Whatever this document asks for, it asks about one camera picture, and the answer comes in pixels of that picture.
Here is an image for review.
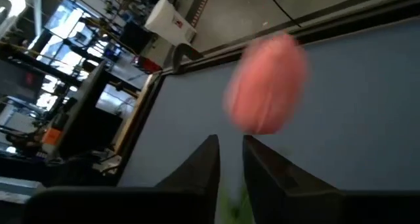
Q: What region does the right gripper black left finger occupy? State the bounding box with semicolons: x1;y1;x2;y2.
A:
154;134;221;224

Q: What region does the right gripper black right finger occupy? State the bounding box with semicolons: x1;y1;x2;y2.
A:
242;135;343;224

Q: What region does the pink artificial tulip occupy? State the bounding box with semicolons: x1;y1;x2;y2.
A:
218;33;309;224

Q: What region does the light wooden board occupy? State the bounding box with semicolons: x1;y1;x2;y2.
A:
113;73;159;152

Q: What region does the red canister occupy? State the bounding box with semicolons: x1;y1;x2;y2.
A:
139;55;162;74

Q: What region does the black table corner hook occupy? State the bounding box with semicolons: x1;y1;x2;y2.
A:
172;43;203;74

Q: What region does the black flat panel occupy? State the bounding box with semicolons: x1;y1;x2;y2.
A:
49;60;111;159

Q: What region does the orange tag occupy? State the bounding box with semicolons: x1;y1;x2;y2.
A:
41;127;63;152

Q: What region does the white waste bin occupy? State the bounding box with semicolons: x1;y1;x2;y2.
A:
144;0;198;47

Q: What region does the black floor mat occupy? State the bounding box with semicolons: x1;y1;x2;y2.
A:
185;0;216;30

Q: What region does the black floor cable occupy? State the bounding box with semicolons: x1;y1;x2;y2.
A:
261;0;302;28

